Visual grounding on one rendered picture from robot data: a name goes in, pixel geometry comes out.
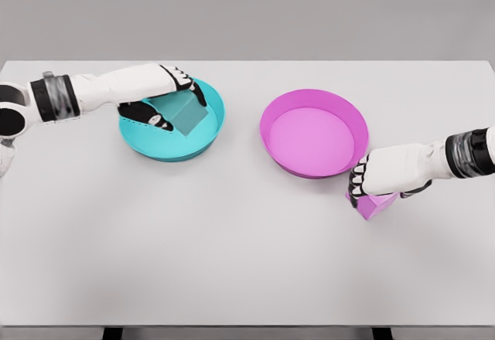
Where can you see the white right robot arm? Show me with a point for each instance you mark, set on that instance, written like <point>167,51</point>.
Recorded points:
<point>460,154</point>

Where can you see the pink block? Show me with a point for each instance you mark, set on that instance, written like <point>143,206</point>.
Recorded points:
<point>373,205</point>

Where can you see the cyan round plate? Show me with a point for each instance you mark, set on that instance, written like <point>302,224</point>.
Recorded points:
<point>193,139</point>

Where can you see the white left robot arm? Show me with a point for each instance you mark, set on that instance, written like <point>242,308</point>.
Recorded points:
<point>77,92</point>

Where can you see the pink round plate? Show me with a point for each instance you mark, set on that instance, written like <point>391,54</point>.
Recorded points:
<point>309,135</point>

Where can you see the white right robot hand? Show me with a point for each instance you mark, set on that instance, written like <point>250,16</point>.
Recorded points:
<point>386,166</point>

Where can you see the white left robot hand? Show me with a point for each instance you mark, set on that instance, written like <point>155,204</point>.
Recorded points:
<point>152,81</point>

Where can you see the cyan block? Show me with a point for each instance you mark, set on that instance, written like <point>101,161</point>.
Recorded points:
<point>187,115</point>

